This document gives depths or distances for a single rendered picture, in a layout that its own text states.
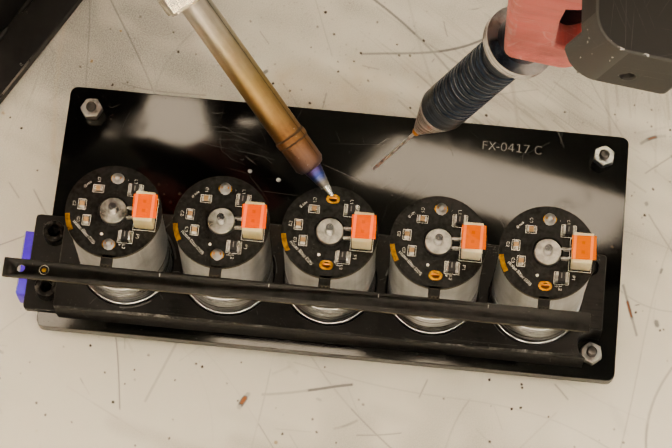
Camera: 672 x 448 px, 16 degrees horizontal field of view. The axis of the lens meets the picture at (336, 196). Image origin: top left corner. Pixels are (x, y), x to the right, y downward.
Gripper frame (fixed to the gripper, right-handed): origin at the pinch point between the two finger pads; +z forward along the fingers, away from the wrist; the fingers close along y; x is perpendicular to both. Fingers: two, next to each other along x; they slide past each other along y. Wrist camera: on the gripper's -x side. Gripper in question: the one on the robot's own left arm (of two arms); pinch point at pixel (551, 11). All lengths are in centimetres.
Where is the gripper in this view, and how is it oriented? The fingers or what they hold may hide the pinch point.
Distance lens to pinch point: 48.3
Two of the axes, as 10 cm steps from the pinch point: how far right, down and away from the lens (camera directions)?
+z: -3.4, 3.1, 8.9
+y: -0.6, 9.4, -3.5
